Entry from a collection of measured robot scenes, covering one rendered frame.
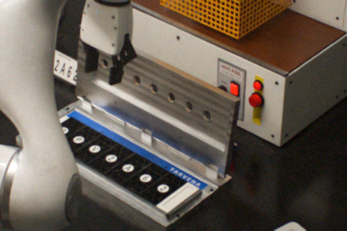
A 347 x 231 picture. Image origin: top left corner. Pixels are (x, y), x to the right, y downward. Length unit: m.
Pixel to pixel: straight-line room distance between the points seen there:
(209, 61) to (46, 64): 0.83
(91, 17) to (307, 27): 0.55
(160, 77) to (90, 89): 0.21
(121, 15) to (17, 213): 0.58
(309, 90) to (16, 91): 0.94
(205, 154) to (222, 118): 0.09
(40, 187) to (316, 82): 0.95
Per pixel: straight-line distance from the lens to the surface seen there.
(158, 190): 2.05
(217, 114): 2.04
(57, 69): 2.43
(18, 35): 1.43
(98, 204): 2.07
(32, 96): 1.44
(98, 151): 2.15
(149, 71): 2.14
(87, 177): 2.10
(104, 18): 1.92
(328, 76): 2.27
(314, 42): 2.22
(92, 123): 2.25
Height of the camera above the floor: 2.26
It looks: 36 degrees down
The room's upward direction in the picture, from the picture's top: straight up
